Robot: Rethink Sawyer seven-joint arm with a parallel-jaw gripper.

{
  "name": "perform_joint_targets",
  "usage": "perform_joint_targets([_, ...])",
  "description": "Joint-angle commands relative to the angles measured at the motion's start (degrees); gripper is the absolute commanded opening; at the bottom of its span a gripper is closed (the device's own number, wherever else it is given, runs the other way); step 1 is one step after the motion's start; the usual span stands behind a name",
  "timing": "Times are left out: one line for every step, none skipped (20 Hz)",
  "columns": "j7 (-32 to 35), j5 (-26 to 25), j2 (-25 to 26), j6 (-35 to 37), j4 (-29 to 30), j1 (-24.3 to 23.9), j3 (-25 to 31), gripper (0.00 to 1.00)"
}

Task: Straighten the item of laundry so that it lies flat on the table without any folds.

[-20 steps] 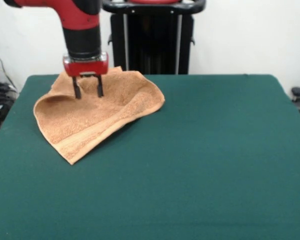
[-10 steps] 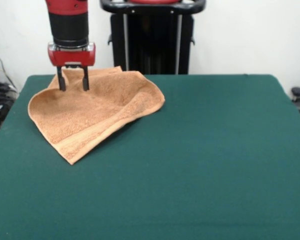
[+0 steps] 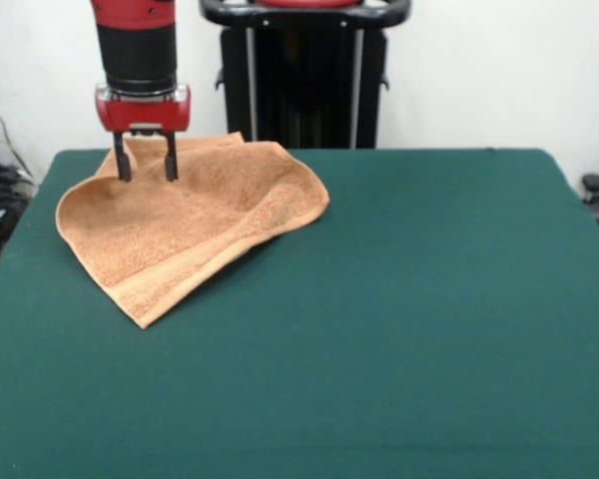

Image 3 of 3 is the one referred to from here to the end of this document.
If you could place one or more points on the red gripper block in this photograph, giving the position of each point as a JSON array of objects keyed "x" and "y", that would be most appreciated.
[{"x": 145, "y": 115}]

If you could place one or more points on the tan terry towel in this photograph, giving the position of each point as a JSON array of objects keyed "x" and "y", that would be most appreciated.
[{"x": 189, "y": 224}]

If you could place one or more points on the dark green table cloth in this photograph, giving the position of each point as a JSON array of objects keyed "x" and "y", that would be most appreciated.
[{"x": 429, "y": 349}]

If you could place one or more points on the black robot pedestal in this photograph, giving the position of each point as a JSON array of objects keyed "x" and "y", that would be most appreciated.
[{"x": 304, "y": 85}]

